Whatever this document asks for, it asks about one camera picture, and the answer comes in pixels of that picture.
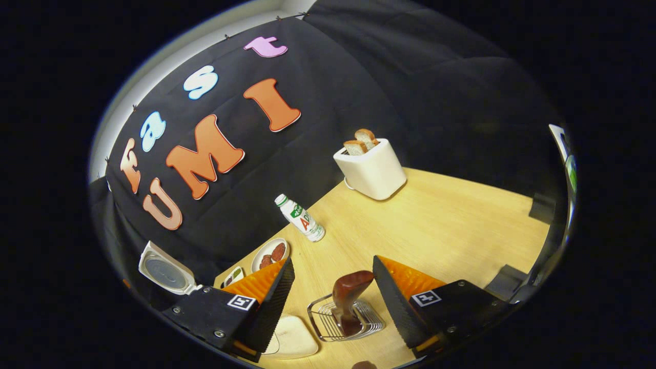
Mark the clear plastic tray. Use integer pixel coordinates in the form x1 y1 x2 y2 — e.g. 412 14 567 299
262 315 319 359

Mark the white toaster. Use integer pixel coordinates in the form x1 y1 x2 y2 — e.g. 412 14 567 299
333 138 407 201

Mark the white drink bottle green cap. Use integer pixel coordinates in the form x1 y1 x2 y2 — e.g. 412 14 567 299
274 194 326 242

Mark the dark wooden spoon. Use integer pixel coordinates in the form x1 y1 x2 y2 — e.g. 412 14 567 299
332 271 376 337

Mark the black backdrop cloth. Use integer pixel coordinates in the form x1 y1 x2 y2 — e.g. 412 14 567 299
87 0 569 308

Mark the white divided condiment dish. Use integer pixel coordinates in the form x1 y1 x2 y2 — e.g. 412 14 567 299
221 266 245 289

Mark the dark block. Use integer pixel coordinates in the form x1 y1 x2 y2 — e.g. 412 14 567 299
529 193 557 224
484 264 536 304

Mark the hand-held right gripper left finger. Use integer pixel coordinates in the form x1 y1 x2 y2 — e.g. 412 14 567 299
164 258 296 363

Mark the white round plate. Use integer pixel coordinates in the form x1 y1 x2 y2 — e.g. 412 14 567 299
251 238 291 273

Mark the white rice cooker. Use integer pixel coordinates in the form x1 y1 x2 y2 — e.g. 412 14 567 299
138 241 204 296

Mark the metal wire chopstick holder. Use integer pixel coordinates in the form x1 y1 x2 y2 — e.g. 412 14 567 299
307 293 386 342

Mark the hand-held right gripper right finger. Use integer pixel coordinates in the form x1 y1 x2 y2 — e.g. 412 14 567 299
373 255 513 359

